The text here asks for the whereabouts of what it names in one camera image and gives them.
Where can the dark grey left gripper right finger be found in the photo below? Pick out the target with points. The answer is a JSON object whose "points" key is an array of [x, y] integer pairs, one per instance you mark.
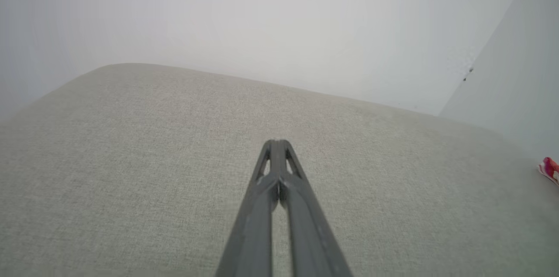
{"points": [[310, 233]]}

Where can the red basketball jersey white sleeves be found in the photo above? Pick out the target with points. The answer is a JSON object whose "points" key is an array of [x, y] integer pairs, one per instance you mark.
{"points": [[551, 170]]}

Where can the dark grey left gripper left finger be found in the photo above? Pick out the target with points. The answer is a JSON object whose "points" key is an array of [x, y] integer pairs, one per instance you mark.
{"points": [[251, 233]]}

